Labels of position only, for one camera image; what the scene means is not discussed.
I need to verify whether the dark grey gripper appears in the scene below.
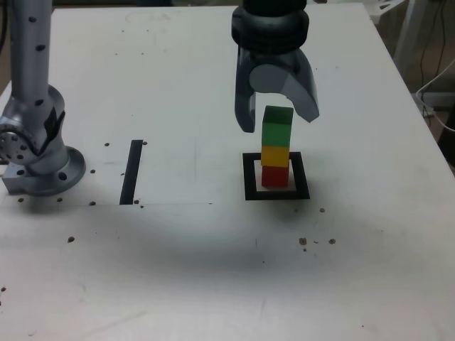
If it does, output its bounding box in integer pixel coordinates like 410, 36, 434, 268
234, 48, 320, 134

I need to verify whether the green cube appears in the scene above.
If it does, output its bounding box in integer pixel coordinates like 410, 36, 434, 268
262, 105, 294, 148

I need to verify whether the yellow cube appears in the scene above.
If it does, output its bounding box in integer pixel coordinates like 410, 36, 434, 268
260, 145, 290, 168

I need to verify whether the red cube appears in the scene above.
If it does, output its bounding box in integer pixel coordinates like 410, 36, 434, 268
261, 166, 289, 188

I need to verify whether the black tape square outline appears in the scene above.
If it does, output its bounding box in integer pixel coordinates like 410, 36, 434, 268
242, 151, 311, 202

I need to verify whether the black tape strip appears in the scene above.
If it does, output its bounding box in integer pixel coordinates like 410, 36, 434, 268
119, 139, 144, 206

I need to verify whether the white plastic box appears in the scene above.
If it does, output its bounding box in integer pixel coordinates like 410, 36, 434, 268
415, 90, 455, 112

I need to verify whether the white cable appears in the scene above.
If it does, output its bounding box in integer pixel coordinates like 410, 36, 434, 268
414, 58, 455, 132

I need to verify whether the white post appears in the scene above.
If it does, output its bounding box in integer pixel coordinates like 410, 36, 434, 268
392, 0, 434, 75

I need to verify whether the thin black hanging cable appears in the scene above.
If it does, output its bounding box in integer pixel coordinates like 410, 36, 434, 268
419, 0, 447, 86

